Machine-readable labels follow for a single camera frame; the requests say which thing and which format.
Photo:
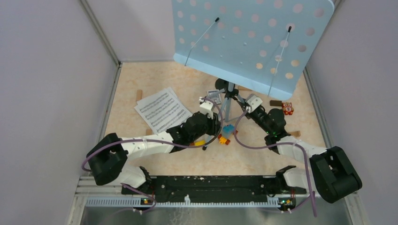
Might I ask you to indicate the light wooden block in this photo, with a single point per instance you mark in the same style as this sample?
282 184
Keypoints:
243 88

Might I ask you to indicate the wooden block right side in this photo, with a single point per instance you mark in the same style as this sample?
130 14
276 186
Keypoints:
295 133

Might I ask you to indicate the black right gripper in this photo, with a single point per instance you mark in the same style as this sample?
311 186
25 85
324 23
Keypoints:
243 102

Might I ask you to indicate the wooden block far left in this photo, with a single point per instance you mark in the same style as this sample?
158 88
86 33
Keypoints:
139 95

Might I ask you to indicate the blue toy brick car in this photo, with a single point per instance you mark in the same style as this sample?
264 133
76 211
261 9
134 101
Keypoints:
226 132

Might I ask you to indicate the yellow wooden block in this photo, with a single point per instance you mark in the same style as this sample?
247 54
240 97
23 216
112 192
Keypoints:
200 143

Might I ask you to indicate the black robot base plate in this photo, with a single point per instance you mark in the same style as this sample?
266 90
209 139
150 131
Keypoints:
217 189

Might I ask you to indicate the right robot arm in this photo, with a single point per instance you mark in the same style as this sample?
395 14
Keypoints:
329 172

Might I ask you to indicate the light blue music stand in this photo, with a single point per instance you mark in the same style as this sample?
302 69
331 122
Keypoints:
263 45

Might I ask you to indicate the blue playing card box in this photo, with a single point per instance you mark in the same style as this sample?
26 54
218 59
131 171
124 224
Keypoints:
215 95

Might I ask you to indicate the dark brown wooden block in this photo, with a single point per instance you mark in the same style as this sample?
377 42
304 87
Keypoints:
276 103

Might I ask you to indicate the red owl number block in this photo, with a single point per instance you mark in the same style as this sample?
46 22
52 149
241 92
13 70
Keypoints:
287 108

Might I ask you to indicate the black left microphone stand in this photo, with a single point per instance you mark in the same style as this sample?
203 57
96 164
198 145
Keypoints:
221 84

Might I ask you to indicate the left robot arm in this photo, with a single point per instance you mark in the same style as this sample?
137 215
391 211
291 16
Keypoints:
108 159

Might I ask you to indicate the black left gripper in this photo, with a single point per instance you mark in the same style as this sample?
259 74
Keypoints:
214 125

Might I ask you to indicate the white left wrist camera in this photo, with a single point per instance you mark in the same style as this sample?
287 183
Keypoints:
206 108

